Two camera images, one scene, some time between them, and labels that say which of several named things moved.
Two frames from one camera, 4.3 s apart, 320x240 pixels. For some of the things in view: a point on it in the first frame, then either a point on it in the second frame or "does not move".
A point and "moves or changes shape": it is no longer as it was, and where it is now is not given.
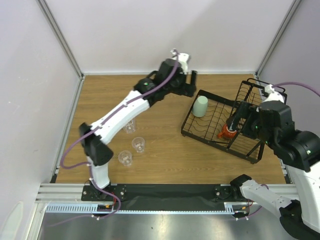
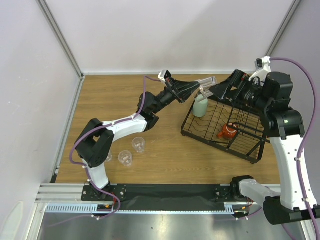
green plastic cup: x=199 y=107 does not move
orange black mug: x=226 y=133 does not move
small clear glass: x=125 y=157 does not move
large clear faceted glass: x=130 y=128 moves or changes shape
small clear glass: x=138 y=143 does not move
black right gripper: x=242 y=116 to x=235 y=85
